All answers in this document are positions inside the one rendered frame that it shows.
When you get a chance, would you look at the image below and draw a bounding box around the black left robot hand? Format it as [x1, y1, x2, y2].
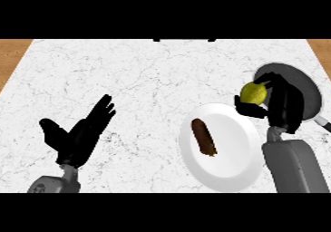
[37, 93, 118, 169]

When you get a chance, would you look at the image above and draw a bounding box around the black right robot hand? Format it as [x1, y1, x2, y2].
[234, 72, 306, 135]

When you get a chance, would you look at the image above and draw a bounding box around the yellow-green pear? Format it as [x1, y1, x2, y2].
[240, 81, 268, 106]

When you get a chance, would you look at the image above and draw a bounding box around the dark grey frying pan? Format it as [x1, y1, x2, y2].
[253, 63, 331, 136]

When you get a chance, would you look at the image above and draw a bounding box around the white round plate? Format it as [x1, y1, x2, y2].
[177, 102, 266, 193]

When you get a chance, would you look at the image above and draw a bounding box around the brown sausage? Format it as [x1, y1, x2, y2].
[191, 118, 219, 158]

